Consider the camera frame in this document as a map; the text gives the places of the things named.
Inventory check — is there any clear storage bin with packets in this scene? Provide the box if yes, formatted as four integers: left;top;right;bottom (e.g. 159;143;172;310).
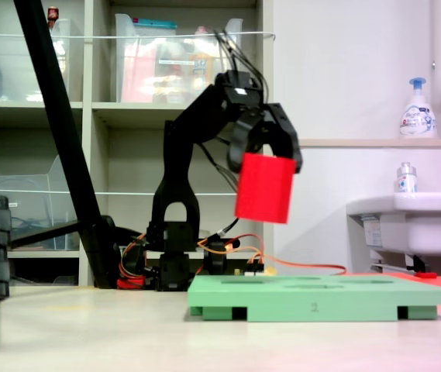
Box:
114;12;245;105

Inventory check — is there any small clear sanitizer bottle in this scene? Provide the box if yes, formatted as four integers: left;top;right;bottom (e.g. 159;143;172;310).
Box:
394;161;419;194

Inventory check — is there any small bottle with red cap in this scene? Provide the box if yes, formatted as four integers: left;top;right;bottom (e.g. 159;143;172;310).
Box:
46;5;60;31

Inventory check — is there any thin orange wire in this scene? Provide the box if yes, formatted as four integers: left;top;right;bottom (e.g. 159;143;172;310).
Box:
195;232;348;277

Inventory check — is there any white soap pump bottle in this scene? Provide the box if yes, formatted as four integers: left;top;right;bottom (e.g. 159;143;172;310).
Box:
398;77;439;140

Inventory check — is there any green shape sorting board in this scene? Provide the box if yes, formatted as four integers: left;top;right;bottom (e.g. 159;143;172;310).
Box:
187;274;441;323

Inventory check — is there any red octagonal pillar block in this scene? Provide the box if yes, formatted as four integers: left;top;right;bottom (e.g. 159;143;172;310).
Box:
234;152;298;226

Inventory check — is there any clear plastic storage bin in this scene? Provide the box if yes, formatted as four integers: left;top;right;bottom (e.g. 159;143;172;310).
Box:
0;18;73;103

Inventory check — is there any thick black tripod leg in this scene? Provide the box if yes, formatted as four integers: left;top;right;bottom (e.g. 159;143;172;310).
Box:
12;0;122;290

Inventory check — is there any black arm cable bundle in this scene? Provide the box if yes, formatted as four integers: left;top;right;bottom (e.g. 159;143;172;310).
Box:
198;141;243;239

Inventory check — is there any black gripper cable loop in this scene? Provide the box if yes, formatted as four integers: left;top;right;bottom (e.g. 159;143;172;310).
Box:
213;29;270;102

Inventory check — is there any thin black tripod strut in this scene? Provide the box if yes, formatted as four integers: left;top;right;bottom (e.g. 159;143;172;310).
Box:
9;219;84;249

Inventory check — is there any red and black table clamp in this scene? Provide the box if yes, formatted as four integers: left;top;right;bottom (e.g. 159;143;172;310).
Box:
116;274;146;291

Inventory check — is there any small circuit board with wires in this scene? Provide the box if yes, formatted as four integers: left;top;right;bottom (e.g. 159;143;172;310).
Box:
234;262;276;277

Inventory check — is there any clear slanted plastic bin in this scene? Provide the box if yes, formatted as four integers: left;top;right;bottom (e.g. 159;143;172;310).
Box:
0;154;82;252

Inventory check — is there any white ceramic sink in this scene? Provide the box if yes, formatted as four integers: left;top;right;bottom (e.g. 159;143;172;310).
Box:
345;191;441;273

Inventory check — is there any beige shelf unit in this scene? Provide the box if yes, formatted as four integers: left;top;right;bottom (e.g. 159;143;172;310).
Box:
0;0;276;288

